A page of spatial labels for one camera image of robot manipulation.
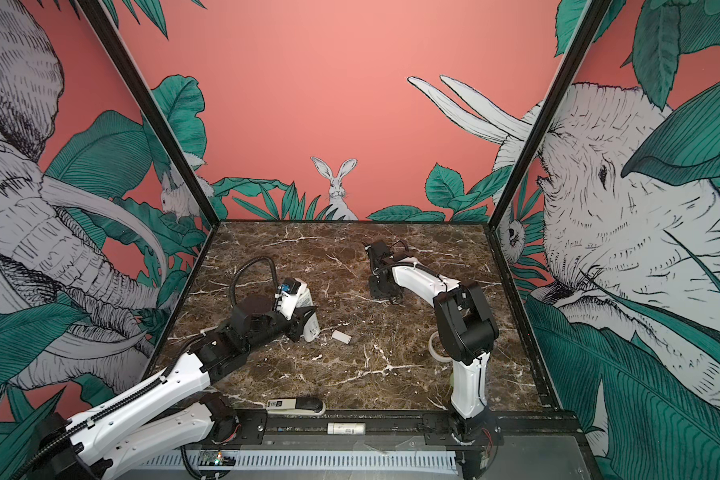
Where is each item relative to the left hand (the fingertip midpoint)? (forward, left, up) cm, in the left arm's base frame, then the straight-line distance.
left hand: (313, 303), depth 75 cm
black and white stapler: (-21, +5, -15) cm, 26 cm away
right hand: (+13, -18, -14) cm, 26 cm away
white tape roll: (-7, -33, -19) cm, 39 cm away
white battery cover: (-1, -6, -21) cm, 21 cm away
